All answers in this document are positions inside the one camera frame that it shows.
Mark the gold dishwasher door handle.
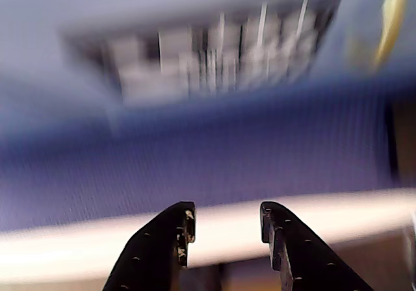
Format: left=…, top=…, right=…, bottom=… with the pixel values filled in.
left=372, top=0, right=411, bottom=70

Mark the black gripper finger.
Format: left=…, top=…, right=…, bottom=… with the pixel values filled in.
left=259, top=201, right=374, bottom=291
left=102, top=201, right=197, bottom=291

